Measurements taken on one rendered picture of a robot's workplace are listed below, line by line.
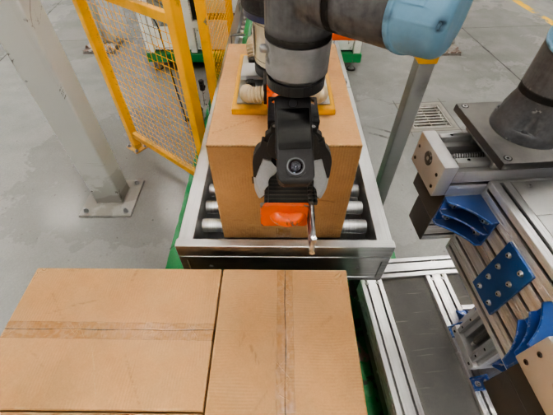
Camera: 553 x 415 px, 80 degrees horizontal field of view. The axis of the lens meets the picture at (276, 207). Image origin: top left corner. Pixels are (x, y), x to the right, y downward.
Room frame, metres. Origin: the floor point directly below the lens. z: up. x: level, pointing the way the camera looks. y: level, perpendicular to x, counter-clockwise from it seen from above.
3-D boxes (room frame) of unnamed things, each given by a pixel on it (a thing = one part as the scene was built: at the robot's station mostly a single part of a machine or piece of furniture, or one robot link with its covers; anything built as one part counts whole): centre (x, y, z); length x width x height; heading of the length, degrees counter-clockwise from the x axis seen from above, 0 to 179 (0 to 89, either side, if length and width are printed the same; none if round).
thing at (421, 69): (1.18, -0.53, 0.50); 0.07 x 0.07 x 1.00; 0
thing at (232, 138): (0.97, -0.02, 0.75); 0.60 x 0.40 x 0.40; 0
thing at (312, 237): (0.42, -0.07, 1.08); 0.31 x 0.03 x 0.05; 0
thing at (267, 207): (0.37, -0.01, 1.08); 0.08 x 0.07 x 0.05; 0
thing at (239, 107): (0.97, 0.08, 0.97); 0.34 x 0.10 x 0.05; 0
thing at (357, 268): (0.61, -0.03, 0.48); 0.70 x 0.03 x 0.15; 90
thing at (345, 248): (0.61, -0.03, 0.58); 0.70 x 0.03 x 0.06; 90
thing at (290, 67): (0.39, -0.02, 1.30); 0.08 x 0.08 x 0.05
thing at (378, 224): (1.77, -0.36, 0.50); 2.31 x 0.05 x 0.19; 0
